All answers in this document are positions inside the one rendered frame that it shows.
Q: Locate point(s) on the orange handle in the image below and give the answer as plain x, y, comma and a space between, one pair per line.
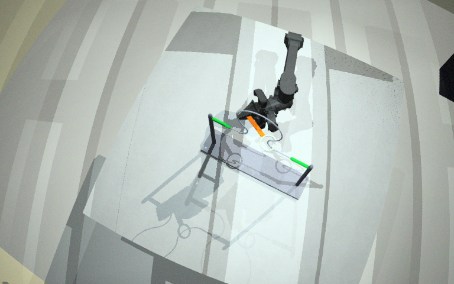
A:
252, 121

